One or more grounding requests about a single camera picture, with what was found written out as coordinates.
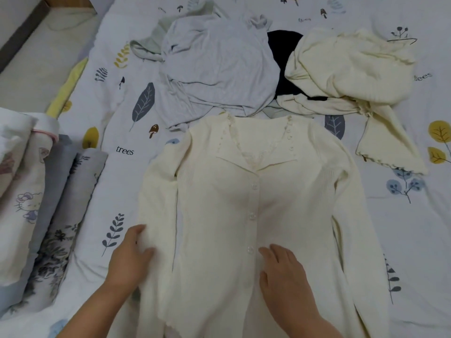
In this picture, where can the grey Chip n Dale shirt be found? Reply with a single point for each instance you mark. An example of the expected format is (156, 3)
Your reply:
(218, 66)

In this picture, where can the black garment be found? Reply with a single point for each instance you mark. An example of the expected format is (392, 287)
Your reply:
(282, 59)

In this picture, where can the person's right hand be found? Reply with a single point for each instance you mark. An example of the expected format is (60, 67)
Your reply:
(289, 288)

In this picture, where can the cartoon print pyjama trousers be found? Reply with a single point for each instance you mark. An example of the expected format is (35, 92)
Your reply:
(10, 144)

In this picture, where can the light blue denim jeans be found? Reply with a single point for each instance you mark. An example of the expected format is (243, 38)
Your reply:
(56, 179)

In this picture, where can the person's left hand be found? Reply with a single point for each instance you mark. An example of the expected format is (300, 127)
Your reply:
(130, 264)

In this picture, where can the person's left forearm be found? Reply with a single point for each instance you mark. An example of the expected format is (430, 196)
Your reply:
(91, 317)

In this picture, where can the person's right forearm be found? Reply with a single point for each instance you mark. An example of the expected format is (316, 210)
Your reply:
(313, 328)

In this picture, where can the bed with leaf print bedding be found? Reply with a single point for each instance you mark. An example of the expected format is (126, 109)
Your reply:
(409, 235)

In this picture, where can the sage green zip jacket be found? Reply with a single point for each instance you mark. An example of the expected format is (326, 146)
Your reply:
(148, 47)

